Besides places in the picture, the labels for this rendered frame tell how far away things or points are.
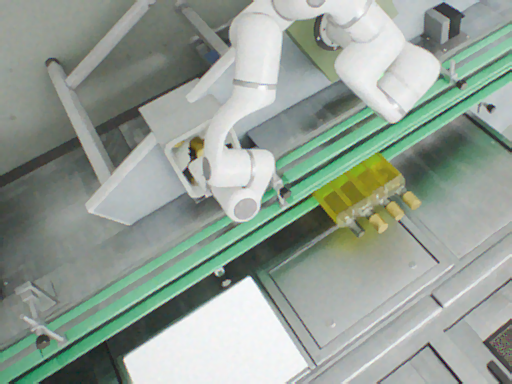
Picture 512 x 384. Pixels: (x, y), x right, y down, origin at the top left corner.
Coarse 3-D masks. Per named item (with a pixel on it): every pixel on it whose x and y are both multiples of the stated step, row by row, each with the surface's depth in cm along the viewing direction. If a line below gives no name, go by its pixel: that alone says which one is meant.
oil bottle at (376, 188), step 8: (352, 168) 141; (360, 168) 141; (368, 168) 141; (352, 176) 141; (360, 176) 139; (368, 176) 139; (376, 176) 139; (360, 184) 139; (368, 184) 137; (376, 184) 137; (384, 184) 137; (368, 192) 137; (376, 192) 136; (384, 192) 136; (376, 200) 136
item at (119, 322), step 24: (504, 72) 167; (480, 96) 161; (432, 120) 158; (408, 144) 152; (288, 216) 141; (240, 240) 139; (216, 264) 135; (168, 288) 132; (144, 312) 128; (96, 336) 126; (48, 360) 124; (72, 360) 123
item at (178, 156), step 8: (208, 120) 116; (192, 128) 115; (200, 128) 116; (232, 128) 122; (184, 136) 114; (192, 136) 125; (200, 136) 127; (232, 136) 123; (168, 144) 114; (184, 144) 125; (232, 144) 128; (168, 152) 115; (176, 152) 126; (184, 152) 127; (176, 160) 127; (184, 160) 129; (176, 168) 119; (184, 176) 126; (184, 184) 124; (192, 184) 132; (192, 192) 128; (200, 192) 130
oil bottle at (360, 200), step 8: (344, 176) 141; (336, 184) 139; (344, 184) 139; (352, 184) 139; (344, 192) 137; (352, 192) 137; (360, 192) 137; (352, 200) 135; (360, 200) 135; (368, 200) 135; (360, 208) 134; (368, 208) 135; (360, 216) 136
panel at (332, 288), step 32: (288, 256) 144; (320, 256) 143; (352, 256) 142; (384, 256) 141; (416, 256) 140; (224, 288) 140; (288, 288) 138; (320, 288) 137; (352, 288) 136; (384, 288) 135; (416, 288) 133; (288, 320) 132; (320, 320) 131; (352, 320) 130; (384, 320) 131; (128, 352) 131; (320, 352) 126
